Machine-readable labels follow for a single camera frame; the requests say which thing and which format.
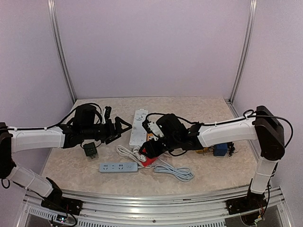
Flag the black power adapter with cable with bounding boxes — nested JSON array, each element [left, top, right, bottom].
[[227, 142, 236, 157]]

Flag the aluminium frame post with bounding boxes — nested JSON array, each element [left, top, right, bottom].
[[228, 0, 258, 105], [47, 0, 77, 104]]

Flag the yellow cube socket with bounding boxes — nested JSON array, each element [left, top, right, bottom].
[[196, 148, 211, 155]]

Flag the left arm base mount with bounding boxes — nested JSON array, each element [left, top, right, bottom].
[[41, 197, 83, 216]]

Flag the long white power strip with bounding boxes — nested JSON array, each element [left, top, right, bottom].
[[129, 109, 149, 148]]

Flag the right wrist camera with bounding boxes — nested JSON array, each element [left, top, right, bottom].
[[142, 119, 163, 137]]

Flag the orange power adapter socket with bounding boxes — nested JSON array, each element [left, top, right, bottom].
[[147, 133, 155, 141]]

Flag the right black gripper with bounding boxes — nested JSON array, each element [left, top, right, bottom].
[[139, 134, 180, 158]]

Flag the right aluminium frame post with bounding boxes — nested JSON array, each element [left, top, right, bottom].
[[228, 0, 258, 105]]

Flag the dark green cube socket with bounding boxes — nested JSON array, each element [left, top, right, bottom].
[[83, 142, 98, 160]]

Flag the light blue coiled cable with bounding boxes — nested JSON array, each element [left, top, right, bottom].
[[153, 165, 195, 182]]

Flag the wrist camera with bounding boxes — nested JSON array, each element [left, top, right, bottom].
[[142, 119, 163, 137], [101, 106, 112, 124]]

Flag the light blue power strip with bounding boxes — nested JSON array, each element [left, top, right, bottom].
[[99, 162, 139, 174]]

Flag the red cube socket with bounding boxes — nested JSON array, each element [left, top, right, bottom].
[[141, 157, 157, 167]]

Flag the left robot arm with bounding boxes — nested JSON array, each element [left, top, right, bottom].
[[0, 103, 132, 210]]

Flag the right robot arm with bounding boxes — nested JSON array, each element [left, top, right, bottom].
[[139, 105, 290, 210]]

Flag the aluminium front rail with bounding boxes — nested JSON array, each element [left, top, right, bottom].
[[15, 186, 294, 227]]

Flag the blue cube socket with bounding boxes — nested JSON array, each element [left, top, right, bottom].
[[213, 143, 228, 157]]

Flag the left aluminium frame post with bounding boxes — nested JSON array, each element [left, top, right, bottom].
[[47, 0, 77, 104]]

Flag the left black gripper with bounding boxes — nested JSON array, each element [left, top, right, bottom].
[[82, 116, 132, 144]]

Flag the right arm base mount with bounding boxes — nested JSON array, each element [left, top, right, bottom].
[[226, 196, 267, 215]]

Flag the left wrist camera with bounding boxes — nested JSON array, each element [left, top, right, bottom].
[[101, 106, 112, 124]]

